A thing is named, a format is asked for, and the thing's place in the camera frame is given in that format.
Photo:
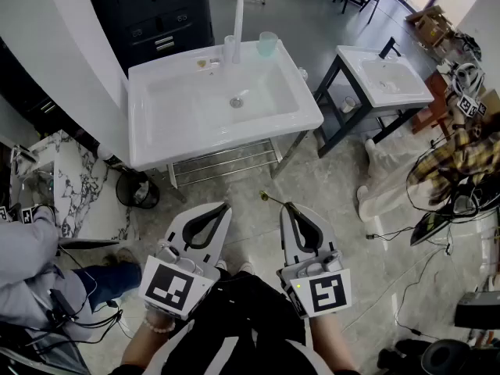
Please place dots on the person's right forearm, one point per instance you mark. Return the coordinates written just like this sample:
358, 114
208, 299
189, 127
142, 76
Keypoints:
328, 342

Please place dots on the white mug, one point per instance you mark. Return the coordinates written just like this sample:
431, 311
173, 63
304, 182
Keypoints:
347, 104

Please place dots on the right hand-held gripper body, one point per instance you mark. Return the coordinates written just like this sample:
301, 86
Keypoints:
324, 291

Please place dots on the large white sink basin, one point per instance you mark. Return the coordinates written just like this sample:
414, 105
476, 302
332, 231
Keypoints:
176, 111

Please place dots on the translucent green cup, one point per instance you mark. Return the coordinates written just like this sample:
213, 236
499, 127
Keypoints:
267, 44

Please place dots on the white shoe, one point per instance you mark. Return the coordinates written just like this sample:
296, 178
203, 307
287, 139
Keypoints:
246, 268
222, 265

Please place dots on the black metal sink stand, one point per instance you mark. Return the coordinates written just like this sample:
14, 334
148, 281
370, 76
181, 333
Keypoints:
332, 123

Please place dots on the black cabinet machine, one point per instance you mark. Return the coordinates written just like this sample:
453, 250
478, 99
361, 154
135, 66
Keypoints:
156, 14

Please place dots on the person's left forearm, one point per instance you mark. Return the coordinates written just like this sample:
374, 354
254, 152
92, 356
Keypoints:
144, 346

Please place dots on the black green pouch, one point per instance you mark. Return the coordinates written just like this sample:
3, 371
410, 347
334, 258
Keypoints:
429, 229

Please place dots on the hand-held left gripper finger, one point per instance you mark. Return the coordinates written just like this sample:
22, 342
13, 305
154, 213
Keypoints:
176, 225
220, 240

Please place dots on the black white jacket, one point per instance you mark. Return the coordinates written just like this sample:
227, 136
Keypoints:
242, 307

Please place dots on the green toothbrush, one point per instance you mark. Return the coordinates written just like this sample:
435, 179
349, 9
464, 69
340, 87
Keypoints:
264, 196

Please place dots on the marble pattern table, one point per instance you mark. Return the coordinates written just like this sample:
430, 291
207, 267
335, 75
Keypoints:
78, 193

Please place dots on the black box device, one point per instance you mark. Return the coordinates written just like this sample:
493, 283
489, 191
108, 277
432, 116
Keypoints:
476, 311

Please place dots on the dark drawer unit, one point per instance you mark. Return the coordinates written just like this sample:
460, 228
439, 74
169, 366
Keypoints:
31, 92

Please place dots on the white arched faucet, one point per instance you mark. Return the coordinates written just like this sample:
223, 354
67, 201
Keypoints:
238, 29

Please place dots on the brown cardboard box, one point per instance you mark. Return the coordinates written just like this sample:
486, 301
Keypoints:
429, 23

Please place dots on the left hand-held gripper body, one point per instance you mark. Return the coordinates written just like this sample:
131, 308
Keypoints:
168, 287

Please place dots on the chrome sink stand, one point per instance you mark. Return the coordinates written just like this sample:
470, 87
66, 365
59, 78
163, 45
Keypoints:
222, 162

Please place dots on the black round stool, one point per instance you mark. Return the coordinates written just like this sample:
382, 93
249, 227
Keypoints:
449, 358

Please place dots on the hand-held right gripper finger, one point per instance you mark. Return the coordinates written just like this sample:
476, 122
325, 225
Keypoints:
288, 240
322, 229

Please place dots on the black faucet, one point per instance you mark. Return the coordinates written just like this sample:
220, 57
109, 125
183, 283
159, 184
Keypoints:
388, 47

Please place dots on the brown wooden stool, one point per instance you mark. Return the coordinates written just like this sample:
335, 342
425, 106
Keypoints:
433, 108

